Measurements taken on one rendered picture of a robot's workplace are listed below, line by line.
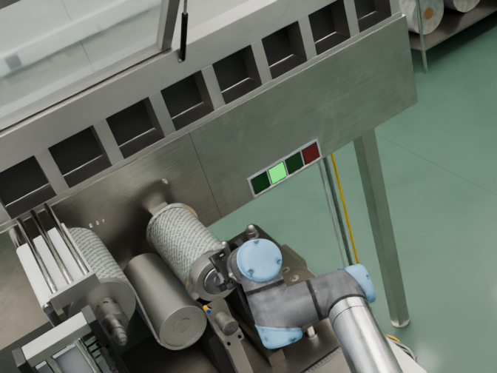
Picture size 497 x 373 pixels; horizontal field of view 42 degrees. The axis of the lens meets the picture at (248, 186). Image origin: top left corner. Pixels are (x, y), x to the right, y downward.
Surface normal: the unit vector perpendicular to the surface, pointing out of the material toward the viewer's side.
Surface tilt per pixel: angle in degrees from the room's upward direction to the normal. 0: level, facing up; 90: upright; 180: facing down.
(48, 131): 90
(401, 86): 90
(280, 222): 0
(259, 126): 90
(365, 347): 5
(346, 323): 25
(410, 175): 0
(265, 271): 50
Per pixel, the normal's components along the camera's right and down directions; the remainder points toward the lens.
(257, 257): 0.21, -0.20
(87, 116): 0.49, 0.40
